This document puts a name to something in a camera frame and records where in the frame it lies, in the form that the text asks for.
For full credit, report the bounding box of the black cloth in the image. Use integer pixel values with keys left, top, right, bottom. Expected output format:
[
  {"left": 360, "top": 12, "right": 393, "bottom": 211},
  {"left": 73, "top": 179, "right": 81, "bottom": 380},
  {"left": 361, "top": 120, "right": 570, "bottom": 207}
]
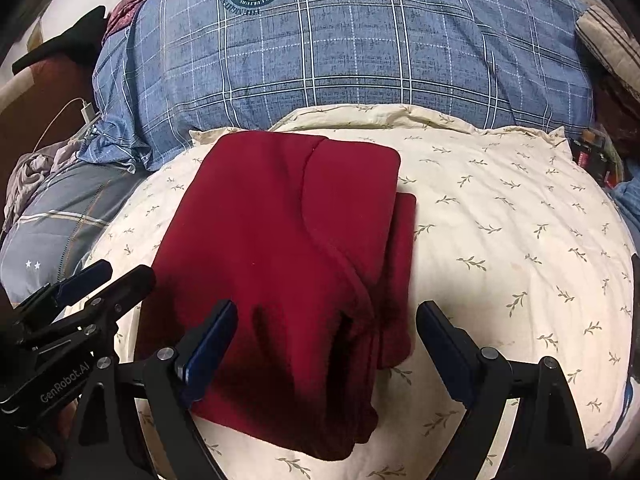
[{"left": 11, "top": 5, "right": 108, "bottom": 74}]

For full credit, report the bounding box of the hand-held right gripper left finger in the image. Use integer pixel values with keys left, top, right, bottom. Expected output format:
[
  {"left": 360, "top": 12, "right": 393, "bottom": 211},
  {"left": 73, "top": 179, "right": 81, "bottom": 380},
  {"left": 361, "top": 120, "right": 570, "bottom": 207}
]
[{"left": 65, "top": 299, "right": 239, "bottom": 480}]

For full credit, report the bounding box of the person's left hand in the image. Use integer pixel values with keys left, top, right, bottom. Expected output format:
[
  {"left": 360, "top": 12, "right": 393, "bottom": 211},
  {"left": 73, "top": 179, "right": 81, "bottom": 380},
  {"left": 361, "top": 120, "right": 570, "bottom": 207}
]
[{"left": 0, "top": 422, "right": 71, "bottom": 480}]

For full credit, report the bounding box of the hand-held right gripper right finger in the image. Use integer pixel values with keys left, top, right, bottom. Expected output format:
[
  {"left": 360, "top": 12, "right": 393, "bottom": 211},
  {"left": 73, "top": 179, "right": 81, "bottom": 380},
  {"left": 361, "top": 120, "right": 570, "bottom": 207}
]
[{"left": 416, "top": 301, "right": 613, "bottom": 480}]

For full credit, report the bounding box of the white charger cable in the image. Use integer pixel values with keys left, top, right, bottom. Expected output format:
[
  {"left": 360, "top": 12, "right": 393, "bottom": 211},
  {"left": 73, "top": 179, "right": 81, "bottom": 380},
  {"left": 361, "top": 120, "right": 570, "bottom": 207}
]
[{"left": 32, "top": 97, "right": 83, "bottom": 153}]

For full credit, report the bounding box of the light blue cloth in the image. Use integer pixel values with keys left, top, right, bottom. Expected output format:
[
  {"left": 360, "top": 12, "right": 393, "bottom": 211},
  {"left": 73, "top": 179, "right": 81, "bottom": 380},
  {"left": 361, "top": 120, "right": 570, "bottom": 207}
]
[{"left": 612, "top": 180, "right": 640, "bottom": 241}]

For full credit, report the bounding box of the striped beige pillow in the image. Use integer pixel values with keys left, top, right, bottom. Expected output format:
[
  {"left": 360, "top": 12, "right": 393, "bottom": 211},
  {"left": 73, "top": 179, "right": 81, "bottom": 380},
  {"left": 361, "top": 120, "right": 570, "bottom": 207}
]
[{"left": 575, "top": 4, "right": 640, "bottom": 86}]

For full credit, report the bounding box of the white charger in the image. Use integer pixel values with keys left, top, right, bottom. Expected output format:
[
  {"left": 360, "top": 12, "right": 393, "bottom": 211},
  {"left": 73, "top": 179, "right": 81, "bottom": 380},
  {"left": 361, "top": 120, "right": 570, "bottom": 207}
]
[{"left": 75, "top": 100, "right": 102, "bottom": 124}]

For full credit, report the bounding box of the blue plaid pillow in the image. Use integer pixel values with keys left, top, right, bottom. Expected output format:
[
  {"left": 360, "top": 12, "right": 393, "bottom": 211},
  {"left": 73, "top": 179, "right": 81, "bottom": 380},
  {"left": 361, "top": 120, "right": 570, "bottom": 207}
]
[{"left": 92, "top": 0, "right": 596, "bottom": 173}]

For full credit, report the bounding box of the grey crumpled cloth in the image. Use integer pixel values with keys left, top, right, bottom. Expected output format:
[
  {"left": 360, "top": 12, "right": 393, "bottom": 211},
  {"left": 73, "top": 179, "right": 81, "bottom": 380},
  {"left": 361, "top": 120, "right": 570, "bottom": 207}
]
[{"left": 5, "top": 137, "right": 86, "bottom": 221}]

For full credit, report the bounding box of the dark brown bedside furniture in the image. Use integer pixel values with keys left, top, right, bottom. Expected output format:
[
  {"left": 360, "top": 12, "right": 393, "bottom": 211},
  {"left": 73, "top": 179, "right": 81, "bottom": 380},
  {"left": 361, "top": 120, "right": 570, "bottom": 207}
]
[{"left": 0, "top": 57, "right": 101, "bottom": 171}]

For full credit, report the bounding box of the dark red garment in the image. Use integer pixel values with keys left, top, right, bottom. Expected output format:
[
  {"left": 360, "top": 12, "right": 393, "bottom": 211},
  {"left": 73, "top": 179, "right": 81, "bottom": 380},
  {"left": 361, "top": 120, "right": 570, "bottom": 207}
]
[{"left": 135, "top": 130, "right": 418, "bottom": 463}]

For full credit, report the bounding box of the maroon patterned cloth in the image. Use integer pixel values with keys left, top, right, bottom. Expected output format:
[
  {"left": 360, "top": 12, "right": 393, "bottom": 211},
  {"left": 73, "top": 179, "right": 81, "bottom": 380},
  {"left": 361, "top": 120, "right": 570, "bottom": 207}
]
[{"left": 102, "top": 0, "right": 188, "bottom": 36}]

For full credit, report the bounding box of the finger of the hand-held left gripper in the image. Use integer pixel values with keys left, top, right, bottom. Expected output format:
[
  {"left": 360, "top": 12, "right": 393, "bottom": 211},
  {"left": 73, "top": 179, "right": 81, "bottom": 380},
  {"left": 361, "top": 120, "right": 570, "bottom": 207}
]
[
  {"left": 50, "top": 265, "right": 157, "bottom": 341},
  {"left": 15, "top": 260, "right": 114, "bottom": 318}
]

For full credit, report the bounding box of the cream leaf-print pillow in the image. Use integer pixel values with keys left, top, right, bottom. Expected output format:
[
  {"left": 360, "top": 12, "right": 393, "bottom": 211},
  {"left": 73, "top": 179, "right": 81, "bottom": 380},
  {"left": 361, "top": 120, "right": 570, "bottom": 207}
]
[{"left": 60, "top": 104, "right": 638, "bottom": 480}]

